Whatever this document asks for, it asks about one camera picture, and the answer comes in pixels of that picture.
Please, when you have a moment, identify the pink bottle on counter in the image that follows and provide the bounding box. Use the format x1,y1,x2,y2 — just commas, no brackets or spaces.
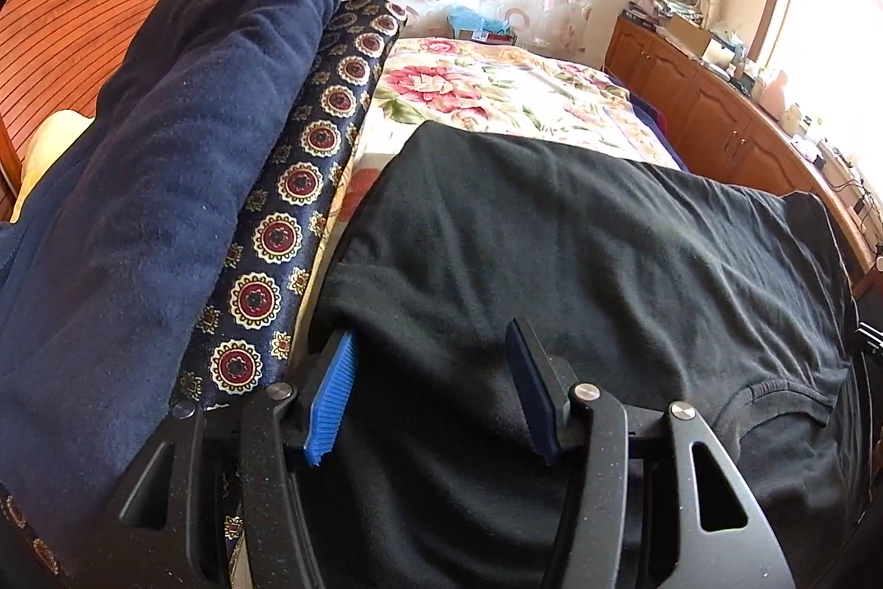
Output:
757,70,789,121

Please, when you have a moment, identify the blue tissue pack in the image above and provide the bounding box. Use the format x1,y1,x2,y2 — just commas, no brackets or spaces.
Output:
446,6,517,45

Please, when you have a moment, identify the window with wooden frame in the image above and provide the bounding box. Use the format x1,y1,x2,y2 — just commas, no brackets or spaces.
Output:
760,0,881,187

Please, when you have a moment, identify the patterned medallion folded quilt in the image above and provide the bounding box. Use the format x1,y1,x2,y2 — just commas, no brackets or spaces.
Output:
0,0,411,589

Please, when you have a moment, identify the black printed t-shirt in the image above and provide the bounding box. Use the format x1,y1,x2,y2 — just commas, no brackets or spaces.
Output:
305,123,866,587

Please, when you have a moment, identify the wooden cabinet counter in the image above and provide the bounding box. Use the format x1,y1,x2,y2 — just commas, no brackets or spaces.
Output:
605,15,877,283

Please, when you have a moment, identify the cardboard box on counter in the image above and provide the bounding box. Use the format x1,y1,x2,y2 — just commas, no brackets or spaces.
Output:
664,15,735,67

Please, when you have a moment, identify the navy blue folded blanket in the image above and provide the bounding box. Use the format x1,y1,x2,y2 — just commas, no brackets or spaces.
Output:
2,0,341,572

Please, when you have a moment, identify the yellow plush toy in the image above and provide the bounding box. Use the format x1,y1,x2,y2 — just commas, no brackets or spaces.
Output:
10,109,93,222

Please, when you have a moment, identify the large rose floral blanket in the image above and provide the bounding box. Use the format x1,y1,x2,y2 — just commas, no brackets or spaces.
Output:
356,38,685,171

